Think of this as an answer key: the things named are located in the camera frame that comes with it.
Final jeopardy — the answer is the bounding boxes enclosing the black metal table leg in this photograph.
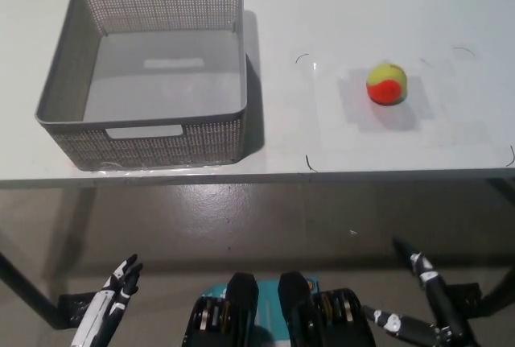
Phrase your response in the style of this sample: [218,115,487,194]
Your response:
[480,260,515,302]
[0,249,64,328]

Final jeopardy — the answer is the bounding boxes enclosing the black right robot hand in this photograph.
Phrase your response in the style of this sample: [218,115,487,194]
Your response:
[361,236,483,347]

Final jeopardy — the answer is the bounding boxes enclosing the grey perforated plastic basket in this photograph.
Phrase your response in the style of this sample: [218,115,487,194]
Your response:
[35,0,249,172]

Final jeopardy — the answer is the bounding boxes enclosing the black table foot plate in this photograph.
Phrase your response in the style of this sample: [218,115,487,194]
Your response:
[436,282,483,319]
[57,292,106,328]

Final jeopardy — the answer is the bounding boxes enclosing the yellow and orange tennis ball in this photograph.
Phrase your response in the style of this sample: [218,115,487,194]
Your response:
[365,60,408,105]

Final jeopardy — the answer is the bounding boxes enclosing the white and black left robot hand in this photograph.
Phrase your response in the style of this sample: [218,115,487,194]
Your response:
[70,253,144,347]

